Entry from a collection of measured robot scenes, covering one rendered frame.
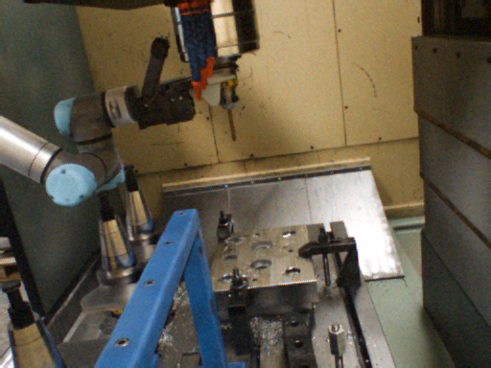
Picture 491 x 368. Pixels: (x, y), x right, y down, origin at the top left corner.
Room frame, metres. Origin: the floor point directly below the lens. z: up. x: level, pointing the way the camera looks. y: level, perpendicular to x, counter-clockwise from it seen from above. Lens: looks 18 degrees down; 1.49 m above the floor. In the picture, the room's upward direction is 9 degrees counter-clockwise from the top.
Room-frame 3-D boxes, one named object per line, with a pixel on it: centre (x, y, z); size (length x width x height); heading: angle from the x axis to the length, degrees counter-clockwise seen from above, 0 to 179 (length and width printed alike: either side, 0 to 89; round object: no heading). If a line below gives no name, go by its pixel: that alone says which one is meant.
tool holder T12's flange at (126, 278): (0.56, 0.17, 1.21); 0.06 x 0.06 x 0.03
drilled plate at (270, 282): (1.01, -0.02, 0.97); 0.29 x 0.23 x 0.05; 174
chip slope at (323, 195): (1.62, -0.07, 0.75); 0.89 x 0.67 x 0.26; 84
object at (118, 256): (0.56, 0.17, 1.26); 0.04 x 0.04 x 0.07
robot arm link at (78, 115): (0.97, 0.29, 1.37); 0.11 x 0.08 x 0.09; 87
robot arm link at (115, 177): (0.96, 0.28, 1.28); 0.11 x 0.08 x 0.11; 173
